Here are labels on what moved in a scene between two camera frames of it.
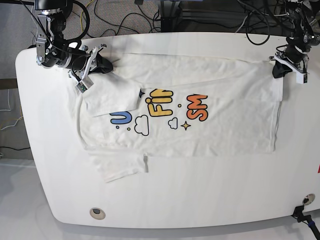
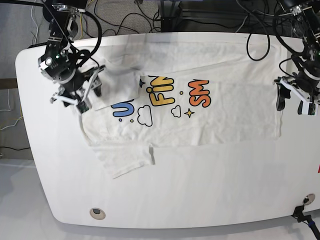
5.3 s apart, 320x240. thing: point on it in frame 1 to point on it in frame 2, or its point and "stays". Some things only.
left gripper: (292, 57) to (306, 89)
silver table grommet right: (308, 199) stays
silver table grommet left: (97, 213) stays
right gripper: (82, 61) to (77, 91)
